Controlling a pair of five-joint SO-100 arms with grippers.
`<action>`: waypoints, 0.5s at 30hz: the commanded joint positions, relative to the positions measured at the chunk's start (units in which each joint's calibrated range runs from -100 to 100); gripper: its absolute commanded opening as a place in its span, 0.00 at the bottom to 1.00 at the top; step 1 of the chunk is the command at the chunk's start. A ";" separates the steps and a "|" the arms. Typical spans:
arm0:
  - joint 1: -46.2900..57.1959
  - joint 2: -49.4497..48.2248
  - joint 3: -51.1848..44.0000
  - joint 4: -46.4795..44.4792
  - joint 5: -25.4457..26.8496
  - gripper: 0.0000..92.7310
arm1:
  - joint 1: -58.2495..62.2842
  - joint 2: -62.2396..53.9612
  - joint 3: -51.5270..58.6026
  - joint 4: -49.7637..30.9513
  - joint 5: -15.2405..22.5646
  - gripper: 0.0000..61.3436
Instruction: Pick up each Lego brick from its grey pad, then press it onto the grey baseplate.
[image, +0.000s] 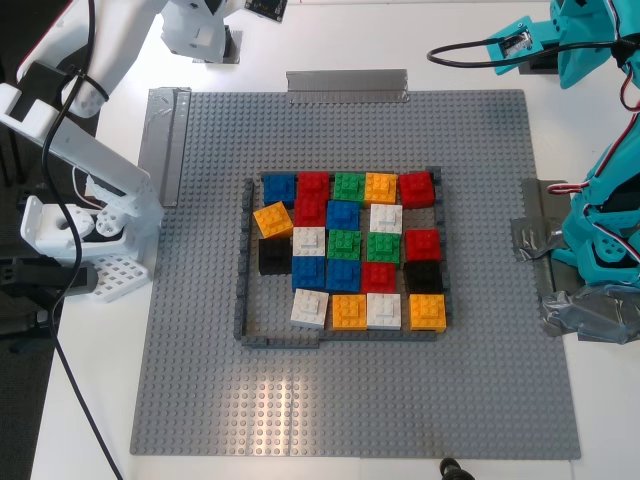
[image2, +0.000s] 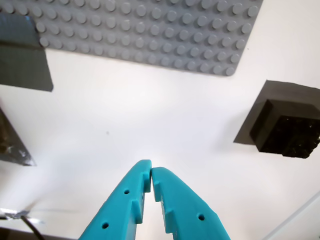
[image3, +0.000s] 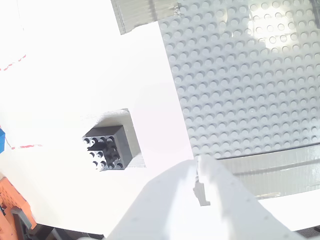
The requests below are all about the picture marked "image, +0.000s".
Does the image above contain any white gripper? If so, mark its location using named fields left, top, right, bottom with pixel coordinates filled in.
left=160, top=0, right=227, bottom=65

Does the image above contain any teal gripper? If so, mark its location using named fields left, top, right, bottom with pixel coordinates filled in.
left=549, top=0, right=624, bottom=90

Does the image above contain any blue Lego cube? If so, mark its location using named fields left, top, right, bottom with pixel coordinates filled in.
left=291, top=255, right=327, bottom=293
left=263, top=173, right=298, bottom=205
left=326, top=200, right=361, bottom=232
left=325, top=258, right=362, bottom=294

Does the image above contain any red Lego cube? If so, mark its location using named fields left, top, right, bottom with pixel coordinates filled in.
left=404, top=228, right=442, bottom=263
left=360, top=261, right=399, bottom=295
left=298, top=172, right=331, bottom=201
left=398, top=171, right=435, bottom=210
left=294, top=197, right=329, bottom=229

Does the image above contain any orange Lego cube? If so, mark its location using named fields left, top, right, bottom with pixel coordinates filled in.
left=252, top=201, right=295, bottom=240
left=364, top=172, right=399, bottom=205
left=408, top=293, right=448, bottom=333
left=331, top=293, right=369, bottom=331

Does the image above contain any green Lego cube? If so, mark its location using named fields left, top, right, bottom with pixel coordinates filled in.
left=327, top=228, right=363, bottom=261
left=366, top=231, right=402, bottom=265
left=333, top=172, right=367, bottom=202

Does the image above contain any black Lego cube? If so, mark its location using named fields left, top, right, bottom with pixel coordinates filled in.
left=402, top=260, right=445, bottom=295
left=258, top=238, right=293, bottom=275

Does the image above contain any white Lego cube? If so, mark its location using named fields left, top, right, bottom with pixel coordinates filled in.
left=369, top=203, right=404, bottom=235
left=289, top=288, right=331, bottom=330
left=292, top=226, right=327, bottom=259
left=366, top=292, right=404, bottom=331

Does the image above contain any flat dark grey tape patch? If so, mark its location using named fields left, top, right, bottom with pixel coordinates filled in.
left=522, top=177, right=570, bottom=222

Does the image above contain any black table clamp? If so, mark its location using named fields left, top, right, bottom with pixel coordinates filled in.
left=0, top=299, right=51, bottom=354
left=0, top=257, right=98, bottom=302

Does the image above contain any grey Lego baseplate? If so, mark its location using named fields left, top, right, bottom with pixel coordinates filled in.
left=129, top=88, right=582, bottom=460

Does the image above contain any black stand knob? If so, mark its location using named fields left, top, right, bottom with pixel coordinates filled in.
left=438, top=456, right=477, bottom=480

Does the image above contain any red white servo wire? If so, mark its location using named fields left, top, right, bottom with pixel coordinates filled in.
left=603, top=0, right=640, bottom=114
left=546, top=147, right=640, bottom=199

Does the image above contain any teal housed wrist camera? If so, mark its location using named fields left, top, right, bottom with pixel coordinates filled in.
left=487, top=16, right=535, bottom=77

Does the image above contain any dark wrist camera board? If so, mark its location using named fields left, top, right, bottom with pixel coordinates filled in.
left=243, top=0, right=290, bottom=24

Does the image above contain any black camera cable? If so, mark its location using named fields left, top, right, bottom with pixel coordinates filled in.
left=426, top=38, right=631, bottom=69
left=42, top=0, right=125, bottom=480

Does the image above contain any black cable tie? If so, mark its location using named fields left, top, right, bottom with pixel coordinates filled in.
left=62, top=67, right=110, bottom=105

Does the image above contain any ribbed grey duct tape strip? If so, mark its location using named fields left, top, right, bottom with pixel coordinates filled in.
left=285, top=69, right=411, bottom=105

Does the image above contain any crumpled grey duct tape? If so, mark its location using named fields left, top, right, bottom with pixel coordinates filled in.
left=509, top=215, right=569, bottom=301

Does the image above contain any wrinkled silver duct tape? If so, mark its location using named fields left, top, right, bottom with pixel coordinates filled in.
left=537, top=284, right=640, bottom=346

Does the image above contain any dark grey brick frame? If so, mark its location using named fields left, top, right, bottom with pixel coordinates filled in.
left=233, top=166, right=455, bottom=351

